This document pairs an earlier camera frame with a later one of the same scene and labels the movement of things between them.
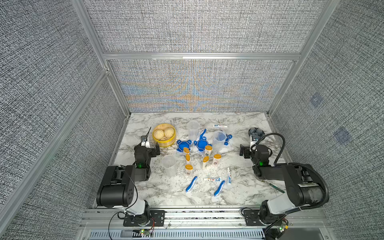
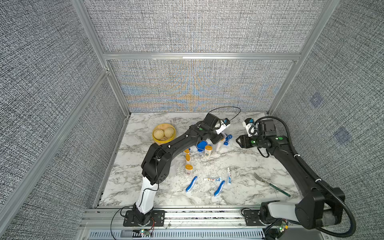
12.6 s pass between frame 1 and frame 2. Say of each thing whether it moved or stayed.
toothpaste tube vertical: stayed
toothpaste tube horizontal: stayed
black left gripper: moved
